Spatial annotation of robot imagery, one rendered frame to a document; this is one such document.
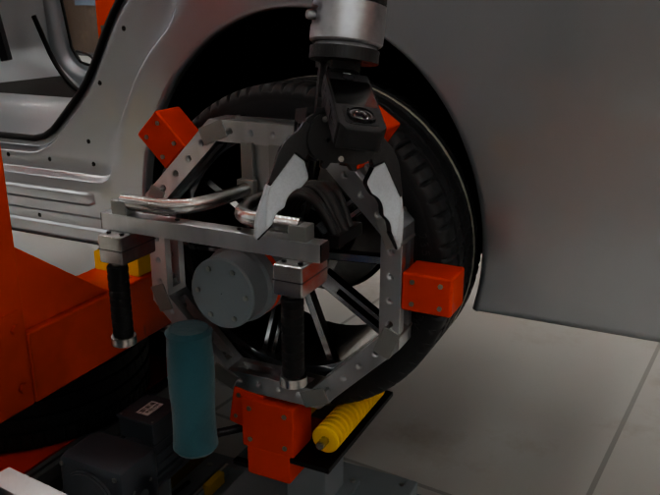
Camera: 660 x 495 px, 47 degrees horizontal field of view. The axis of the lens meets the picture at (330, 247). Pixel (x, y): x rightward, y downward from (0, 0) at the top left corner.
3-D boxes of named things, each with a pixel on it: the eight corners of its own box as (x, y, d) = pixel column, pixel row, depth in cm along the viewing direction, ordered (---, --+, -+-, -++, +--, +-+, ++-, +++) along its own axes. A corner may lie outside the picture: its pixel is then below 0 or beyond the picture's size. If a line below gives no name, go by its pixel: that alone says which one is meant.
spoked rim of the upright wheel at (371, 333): (354, 61, 156) (203, 192, 182) (301, 71, 136) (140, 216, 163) (494, 263, 155) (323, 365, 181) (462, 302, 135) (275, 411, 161)
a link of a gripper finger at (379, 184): (406, 228, 85) (366, 156, 82) (424, 235, 79) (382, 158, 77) (382, 243, 84) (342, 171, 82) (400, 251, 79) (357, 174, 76)
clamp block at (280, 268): (328, 281, 121) (328, 248, 119) (302, 300, 113) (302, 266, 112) (301, 276, 123) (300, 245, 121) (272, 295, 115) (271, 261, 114)
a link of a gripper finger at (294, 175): (250, 234, 81) (307, 168, 81) (259, 242, 75) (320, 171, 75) (229, 214, 80) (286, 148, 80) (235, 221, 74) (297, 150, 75)
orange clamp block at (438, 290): (414, 295, 138) (463, 303, 134) (399, 310, 131) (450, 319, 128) (416, 258, 136) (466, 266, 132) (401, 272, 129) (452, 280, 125)
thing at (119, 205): (258, 200, 139) (257, 142, 135) (196, 227, 122) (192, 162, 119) (180, 190, 146) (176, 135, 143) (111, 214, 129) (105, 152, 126)
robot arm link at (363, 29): (397, 4, 74) (314, -8, 72) (392, 53, 74) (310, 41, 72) (374, 16, 81) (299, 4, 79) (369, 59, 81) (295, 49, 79)
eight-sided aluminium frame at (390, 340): (410, 413, 144) (419, 127, 127) (397, 430, 139) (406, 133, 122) (176, 357, 167) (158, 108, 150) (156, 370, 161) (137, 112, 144)
